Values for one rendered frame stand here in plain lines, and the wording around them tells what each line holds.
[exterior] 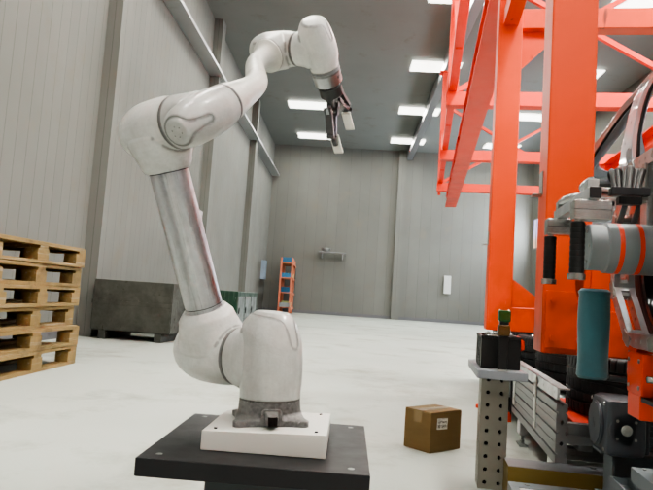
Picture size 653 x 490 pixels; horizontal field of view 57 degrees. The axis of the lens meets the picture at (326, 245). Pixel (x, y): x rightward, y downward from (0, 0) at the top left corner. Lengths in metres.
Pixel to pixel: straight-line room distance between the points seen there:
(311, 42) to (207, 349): 0.92
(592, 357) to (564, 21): 1.25
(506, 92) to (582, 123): 2.09
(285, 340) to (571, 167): 1.30
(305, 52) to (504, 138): 2.67
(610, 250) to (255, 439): 1.04
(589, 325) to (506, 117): 2.68
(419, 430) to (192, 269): 1.63
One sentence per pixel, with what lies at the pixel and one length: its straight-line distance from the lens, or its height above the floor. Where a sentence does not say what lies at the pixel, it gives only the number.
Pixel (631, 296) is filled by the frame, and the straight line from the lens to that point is 2.07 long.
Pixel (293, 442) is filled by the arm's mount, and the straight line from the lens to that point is 1.45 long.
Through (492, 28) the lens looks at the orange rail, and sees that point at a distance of 5.53.
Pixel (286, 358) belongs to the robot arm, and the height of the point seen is 0.51.
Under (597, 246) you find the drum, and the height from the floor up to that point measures 0.85.
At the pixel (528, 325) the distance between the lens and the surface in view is 4.23.
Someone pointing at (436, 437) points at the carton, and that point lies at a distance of 2.91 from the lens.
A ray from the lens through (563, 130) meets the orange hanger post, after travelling 2.39.
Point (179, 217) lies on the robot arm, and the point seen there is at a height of 0.84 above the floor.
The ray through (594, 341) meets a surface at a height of 0.59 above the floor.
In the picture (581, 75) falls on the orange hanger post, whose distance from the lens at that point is 2.46.
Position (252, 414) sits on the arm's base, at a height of 0.37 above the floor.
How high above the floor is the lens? 0.66
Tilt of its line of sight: 5 degrees up
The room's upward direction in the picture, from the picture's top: 4 degrees clockwise
